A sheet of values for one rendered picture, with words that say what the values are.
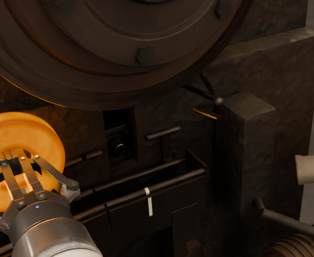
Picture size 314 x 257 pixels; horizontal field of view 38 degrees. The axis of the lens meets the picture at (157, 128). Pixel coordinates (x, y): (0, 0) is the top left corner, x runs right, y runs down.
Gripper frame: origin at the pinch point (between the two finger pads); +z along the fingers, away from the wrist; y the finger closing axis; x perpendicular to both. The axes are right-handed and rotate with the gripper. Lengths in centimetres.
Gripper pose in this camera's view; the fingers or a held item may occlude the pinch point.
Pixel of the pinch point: (9, 154)
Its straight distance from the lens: 70.3
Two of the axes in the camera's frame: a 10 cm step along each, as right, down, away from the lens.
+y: 8.8, -2.8, 3.8
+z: -4.7, -4.7, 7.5
